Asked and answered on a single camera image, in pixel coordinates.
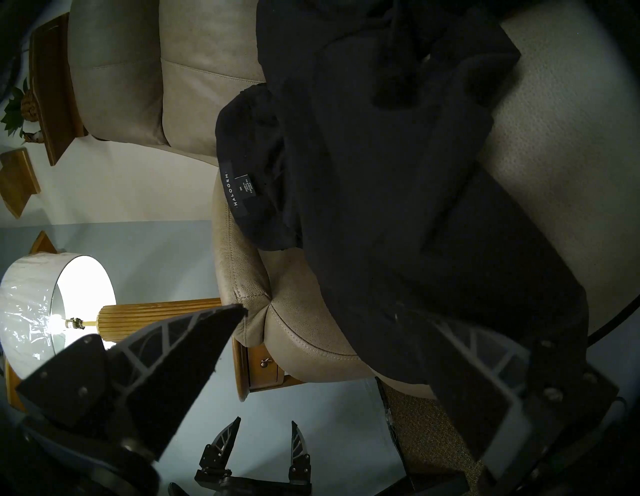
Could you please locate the live-edge wooden wall shelf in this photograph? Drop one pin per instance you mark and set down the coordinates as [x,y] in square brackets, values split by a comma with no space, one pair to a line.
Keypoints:
[55,90]

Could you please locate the small wooden wall shelf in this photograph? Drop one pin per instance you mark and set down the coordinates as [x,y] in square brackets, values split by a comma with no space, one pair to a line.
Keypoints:
[17,180]

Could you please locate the beige leather sofa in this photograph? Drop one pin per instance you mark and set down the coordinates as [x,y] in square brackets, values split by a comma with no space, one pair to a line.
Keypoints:
[200,100]

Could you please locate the small orange fox figurine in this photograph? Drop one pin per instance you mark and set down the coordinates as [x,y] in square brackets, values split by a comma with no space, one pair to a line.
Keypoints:
[35,136]

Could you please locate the green plant in woven pot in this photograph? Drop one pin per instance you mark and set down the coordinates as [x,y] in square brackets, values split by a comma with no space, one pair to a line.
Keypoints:
[27,107]

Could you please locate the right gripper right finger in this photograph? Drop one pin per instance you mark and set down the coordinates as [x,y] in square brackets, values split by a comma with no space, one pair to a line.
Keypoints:
[480,400]

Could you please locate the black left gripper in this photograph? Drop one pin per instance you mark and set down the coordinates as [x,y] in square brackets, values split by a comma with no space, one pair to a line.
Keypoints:
[250,487]

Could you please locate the black jacket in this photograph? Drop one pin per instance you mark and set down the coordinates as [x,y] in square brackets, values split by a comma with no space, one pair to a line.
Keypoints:
[375,200]

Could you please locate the wooden lamp with white shade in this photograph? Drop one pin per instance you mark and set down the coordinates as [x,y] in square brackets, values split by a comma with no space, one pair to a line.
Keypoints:
[30,300]

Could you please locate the round wooden side table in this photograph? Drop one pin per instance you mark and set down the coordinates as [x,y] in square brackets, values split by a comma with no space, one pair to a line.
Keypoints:
[260,372]

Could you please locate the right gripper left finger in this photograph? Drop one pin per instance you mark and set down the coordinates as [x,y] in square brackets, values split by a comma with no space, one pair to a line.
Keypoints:
[165,370]

